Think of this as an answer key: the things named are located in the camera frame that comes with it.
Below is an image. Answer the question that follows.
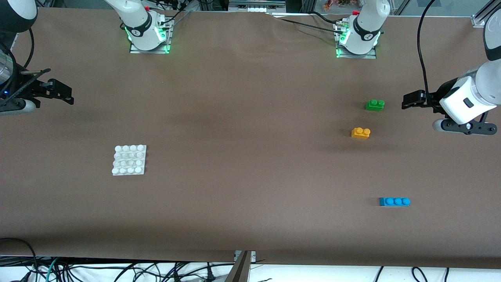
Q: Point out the teal cable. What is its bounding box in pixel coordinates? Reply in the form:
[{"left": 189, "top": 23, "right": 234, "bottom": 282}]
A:
[{"left": 45, "top": 257, "right": 60, "bottom": 282}]

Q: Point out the dark slanted beam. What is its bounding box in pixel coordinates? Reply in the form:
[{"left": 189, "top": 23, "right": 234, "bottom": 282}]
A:
[{"left": 224, "top": 251, "right": 252, "bottom": 282}]

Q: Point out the blue three-stud block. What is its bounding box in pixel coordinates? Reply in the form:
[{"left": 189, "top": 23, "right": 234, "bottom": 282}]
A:
[{"left": 379, "top": 197, "right": 411, "bottom": 207}]

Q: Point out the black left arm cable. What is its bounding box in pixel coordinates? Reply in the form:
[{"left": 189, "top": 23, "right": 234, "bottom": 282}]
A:
[{"left": 417, "top": 0, "right": 437, "bottom": 98}]

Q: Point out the brown table cover sheet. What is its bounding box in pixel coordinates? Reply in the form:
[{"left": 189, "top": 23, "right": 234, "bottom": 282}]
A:
[{"left": 0, "top": 7, "right": 501, "bottom": 269}]

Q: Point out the grey metal frame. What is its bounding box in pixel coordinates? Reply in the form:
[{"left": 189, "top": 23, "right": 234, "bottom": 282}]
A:
[{"left": 228, "top": 0, "right": 287, "bottom": 13}]

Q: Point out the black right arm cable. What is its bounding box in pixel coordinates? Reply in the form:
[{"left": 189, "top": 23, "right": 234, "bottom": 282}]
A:
[{"left": 0, "top": 27, "right": 36, "bottom": 102}]

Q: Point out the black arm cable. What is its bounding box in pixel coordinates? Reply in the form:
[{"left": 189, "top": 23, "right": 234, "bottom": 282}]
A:
[
  {"left": 0, "top": 27, "right": 36, "bottom": 102},
  {"left": 417, "top": 0, "right": 437, "bottom": 98}
]

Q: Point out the white studded base plate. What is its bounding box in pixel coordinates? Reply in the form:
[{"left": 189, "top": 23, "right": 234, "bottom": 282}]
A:
[{"left": 112, "top": 145, "right": 147, "bottom": 176}]

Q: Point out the colourful object pile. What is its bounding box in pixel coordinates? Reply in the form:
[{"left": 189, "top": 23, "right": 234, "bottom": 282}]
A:
[{"left": 323, "top": 0, "right": 355, "bottom": 11}]

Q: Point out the black looped floor cable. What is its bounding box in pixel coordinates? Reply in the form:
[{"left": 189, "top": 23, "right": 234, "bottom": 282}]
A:
[{"left": 0, "top": 237, "right": 39, "bottom": 282}]

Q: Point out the short black cable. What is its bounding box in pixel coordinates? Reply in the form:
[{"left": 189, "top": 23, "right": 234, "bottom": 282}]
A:
[{"left": 309, "top": 11, "right": 349, "bottom": 25}]

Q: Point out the aluminium frame profile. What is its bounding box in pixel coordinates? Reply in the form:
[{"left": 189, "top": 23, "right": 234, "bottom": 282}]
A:
[{"left": 472, "top": 0, "right": 501, "bottom": 28}]

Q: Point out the long thin black cable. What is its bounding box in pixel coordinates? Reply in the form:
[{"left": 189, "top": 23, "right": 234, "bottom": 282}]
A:
[{"left": 276, "top": 17, "right": 345, "bottom": 34}]

